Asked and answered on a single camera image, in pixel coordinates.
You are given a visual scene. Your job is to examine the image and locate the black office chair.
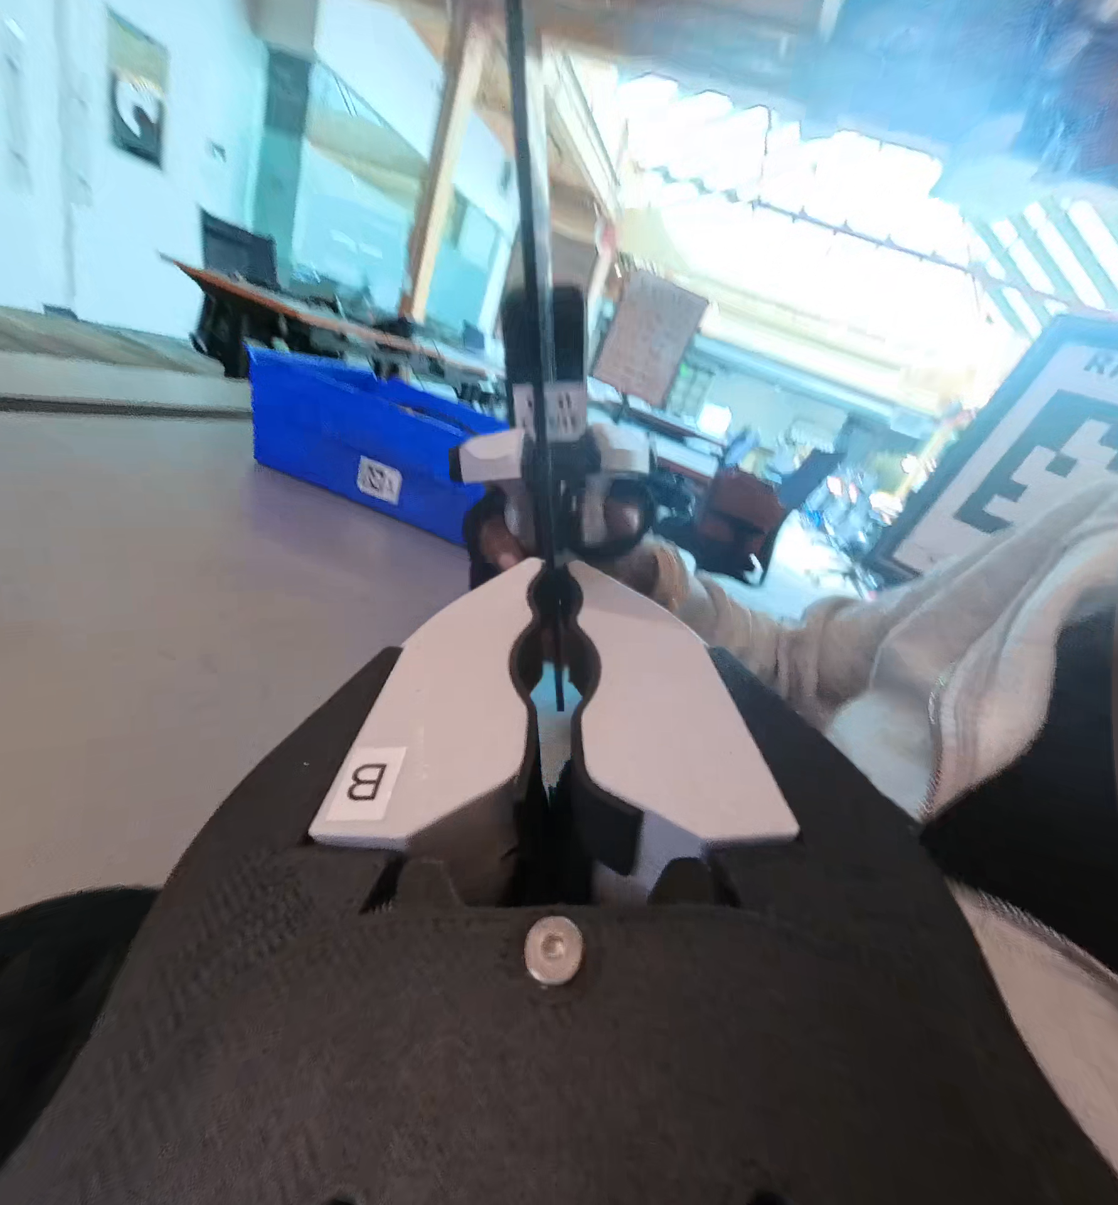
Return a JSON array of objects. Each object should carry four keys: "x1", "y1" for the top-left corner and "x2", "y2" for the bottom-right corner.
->
[{"x1": 193, "y1": 283, "x2": 260, "y2": 378}]

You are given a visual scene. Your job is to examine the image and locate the person's black shirt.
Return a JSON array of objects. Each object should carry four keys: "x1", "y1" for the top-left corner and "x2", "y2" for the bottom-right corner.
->
[{"x1": 922, "y1": 602, "x2": 1118, "y2": 999}]

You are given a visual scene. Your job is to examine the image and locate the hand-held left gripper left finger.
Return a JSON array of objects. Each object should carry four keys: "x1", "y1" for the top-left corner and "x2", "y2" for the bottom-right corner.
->
[{"x1": 307, "y1": 556, "x2": 549, "y2": 908}]

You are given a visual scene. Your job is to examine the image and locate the black zip tie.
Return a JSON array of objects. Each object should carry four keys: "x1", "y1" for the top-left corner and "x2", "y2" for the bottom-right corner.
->
[{"x1": 506, "y1": 0, "x2": 569, "y2": 712}]

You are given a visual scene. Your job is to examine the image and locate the framed wall picture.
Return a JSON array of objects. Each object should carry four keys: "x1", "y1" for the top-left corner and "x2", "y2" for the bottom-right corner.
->
[{"x1": 108, "y1": 10, "x2": 171, "y2": 171}]

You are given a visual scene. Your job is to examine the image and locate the person's right forearm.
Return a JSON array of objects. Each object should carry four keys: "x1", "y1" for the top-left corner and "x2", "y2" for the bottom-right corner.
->
[{"x1": 649, "y1": 471, "x2": 1118, "y2": 825}]

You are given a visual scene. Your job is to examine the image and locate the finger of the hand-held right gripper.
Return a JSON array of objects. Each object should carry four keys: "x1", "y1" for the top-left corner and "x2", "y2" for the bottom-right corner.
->
[
  {"x1": 585, "y1": 425, "x2": 656, "y2": 480},
  {"x1": 449, "y1": 428, "x2": 530, "y2": 488}
]

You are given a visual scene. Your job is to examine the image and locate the black framed marker sign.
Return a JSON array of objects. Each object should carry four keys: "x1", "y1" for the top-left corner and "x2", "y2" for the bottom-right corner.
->
[{"x1": 875, "y1": 315, "x2": 1118, "y2": 589}]

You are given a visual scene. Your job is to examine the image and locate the wooden office desk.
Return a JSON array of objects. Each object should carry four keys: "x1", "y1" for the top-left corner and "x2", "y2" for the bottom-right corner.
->
[{"x1": 163, "y1": 254, "x2": 513, "y2": 378}]

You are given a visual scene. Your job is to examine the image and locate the grey desk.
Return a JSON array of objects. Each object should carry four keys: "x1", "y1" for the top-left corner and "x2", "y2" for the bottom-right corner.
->
[{"x1": 0, "y1": 343, "x2": 486, "y2": 934}]

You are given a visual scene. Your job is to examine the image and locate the blue storage bin white label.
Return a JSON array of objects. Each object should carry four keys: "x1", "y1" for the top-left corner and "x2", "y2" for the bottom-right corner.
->
[{"x1": 247, "y1": 343, "x2": 513, "y2": 550}]

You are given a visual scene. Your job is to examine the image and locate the glass skylight roof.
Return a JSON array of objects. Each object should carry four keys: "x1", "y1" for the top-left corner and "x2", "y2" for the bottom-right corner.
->
[{"x1": 607, "y1": 71, "x2": 1118, "y2": 341}]

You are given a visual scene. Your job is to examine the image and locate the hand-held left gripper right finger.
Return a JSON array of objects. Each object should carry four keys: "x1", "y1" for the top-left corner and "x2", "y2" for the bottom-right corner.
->
[{"x1": 567, "y1": 560, "x2": 803, "y2": 905}]

